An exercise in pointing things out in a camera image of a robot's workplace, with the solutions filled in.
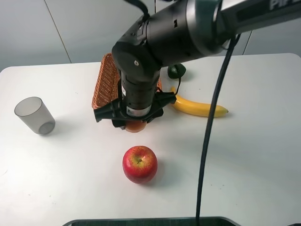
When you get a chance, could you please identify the yellow banana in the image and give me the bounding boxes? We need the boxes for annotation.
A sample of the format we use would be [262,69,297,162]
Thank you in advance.
[172,94,229,117]

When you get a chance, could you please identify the orange wicker basket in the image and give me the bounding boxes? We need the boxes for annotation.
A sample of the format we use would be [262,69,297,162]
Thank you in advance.
[91,53,163,113]

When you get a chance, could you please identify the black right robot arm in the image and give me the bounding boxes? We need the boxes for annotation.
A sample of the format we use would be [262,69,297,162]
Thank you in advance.
[94,0,301,128]

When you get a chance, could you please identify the dark green avocado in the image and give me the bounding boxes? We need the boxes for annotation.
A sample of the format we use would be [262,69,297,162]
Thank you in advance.
[167,64,186,79]

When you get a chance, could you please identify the grey translucent plastic cup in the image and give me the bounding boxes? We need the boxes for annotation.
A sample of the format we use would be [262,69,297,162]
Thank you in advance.
[14,97,55,135]

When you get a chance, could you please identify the orange fruit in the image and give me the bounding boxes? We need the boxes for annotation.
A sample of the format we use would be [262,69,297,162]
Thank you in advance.
[125,121,147,133]

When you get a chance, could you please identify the red apple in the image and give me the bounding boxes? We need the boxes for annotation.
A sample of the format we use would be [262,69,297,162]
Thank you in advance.
[122,146,158,184]

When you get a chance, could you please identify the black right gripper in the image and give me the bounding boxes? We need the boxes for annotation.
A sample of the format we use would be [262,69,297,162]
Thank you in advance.
[94,92,176,129]

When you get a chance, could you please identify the black cable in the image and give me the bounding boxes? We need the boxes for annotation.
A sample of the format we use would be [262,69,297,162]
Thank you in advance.
[195,32,242,222]

